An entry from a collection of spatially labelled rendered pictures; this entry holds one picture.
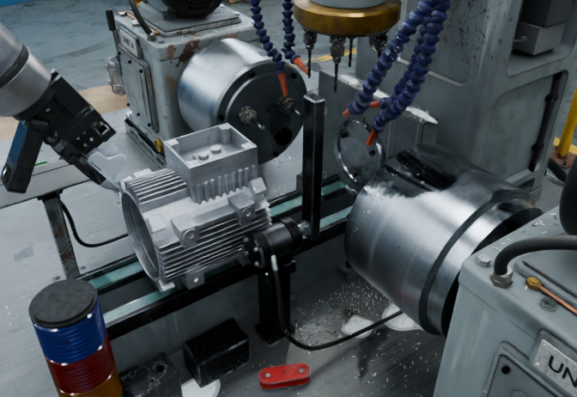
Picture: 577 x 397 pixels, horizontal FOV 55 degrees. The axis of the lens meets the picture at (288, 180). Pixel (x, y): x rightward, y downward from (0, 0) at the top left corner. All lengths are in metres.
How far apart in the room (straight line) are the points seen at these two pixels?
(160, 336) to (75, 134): 0.37
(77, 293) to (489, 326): 0.45
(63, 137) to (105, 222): 0.54
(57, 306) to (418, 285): 0.46
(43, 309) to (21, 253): 0.78
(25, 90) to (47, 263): 0.57
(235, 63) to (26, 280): 0.62
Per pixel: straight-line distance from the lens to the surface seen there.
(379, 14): 0.91
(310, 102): 0.80
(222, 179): 0.89
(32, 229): 1.40
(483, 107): 1.06
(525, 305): 0.65
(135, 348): 0.99
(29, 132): 0.84
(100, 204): 1.43
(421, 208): 0.78
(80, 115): 0.85
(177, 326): 1.00
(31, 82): 0.80
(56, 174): 1.05
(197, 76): 1.24
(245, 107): 1.17
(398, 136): 1.04
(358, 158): 1.14
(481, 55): 1.04
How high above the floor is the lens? 1.59
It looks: 33 degrees down
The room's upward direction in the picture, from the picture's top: straight up
